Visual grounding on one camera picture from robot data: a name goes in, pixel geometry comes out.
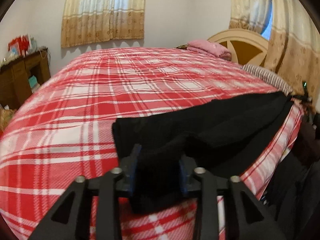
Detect black pants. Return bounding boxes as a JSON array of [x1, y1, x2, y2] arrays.
[[112, 92, 293, 213]]

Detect striped pillow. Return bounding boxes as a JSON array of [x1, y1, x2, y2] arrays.
[[240, 64, 293, 95]]

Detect beige curtain by headboard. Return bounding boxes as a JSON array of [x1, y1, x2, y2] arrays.
[[229, 0, 319, 101]]

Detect red plaid bed cover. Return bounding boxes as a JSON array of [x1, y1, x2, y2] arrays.
[[0, 47, 305, 240]]

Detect cream wooden headboard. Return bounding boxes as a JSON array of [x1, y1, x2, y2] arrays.
[[208, 29, 268, 67]]

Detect folded pink blanket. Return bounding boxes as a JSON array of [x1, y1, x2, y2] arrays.
[[187, 40, 232, 61]]

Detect brown wooden cabinet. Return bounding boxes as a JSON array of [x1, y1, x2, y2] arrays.
[[0, 47, 51, 109]]

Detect beige window curtain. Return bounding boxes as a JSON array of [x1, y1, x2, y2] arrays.
[[61, 0, 145, 48]]

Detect red decoration on cabinet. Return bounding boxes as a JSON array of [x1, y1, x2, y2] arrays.
[[8, 34, 30, 56]]

